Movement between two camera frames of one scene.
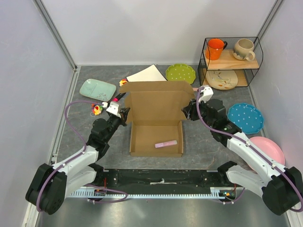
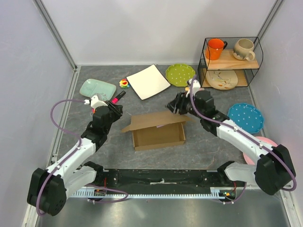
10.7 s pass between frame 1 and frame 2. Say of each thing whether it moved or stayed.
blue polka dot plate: stayed
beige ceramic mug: stayed
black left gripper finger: moved
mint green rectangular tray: stayed
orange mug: stayed
